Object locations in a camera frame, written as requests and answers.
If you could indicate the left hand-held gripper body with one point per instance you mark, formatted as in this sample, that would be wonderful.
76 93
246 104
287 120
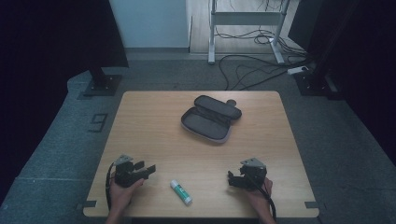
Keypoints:
124 174

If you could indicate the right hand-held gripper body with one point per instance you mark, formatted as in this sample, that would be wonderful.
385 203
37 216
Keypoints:
255 174

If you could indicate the white green glue stick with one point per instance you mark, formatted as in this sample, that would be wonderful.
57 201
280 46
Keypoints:
181 192

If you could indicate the grey pencil case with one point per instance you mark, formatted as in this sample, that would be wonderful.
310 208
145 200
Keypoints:
207 123

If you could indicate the person's left hand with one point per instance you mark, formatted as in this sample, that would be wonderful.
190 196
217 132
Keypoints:
121 197

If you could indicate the person's right hand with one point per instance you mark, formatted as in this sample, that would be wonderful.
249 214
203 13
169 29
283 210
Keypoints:
261 200

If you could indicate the dark tape piece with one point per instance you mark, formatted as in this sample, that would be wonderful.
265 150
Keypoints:
88 204
313 204

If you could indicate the dark round zipper pull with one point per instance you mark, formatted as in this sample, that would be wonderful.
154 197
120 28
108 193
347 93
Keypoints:
231 102

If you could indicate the white power strip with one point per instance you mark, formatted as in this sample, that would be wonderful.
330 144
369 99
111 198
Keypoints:
297 70

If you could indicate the dark curtain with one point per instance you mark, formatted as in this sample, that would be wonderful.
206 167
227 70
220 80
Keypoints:
46 46
367 62

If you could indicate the black stand with base plate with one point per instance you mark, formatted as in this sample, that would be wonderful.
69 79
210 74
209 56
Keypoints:
102 84
314 82

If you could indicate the white metal desk frame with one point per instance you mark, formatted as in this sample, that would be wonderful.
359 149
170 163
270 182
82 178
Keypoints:
246 18

